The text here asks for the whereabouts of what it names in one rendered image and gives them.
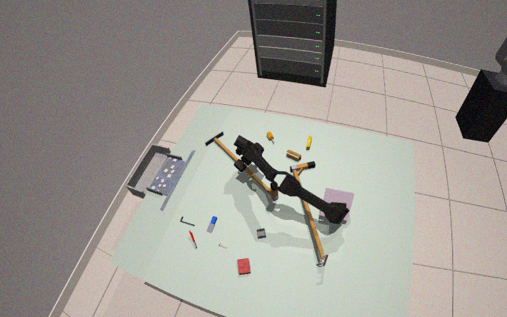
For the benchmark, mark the red rectangular block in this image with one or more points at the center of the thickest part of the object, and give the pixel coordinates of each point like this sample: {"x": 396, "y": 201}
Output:
{"x": 243, "y": 265}

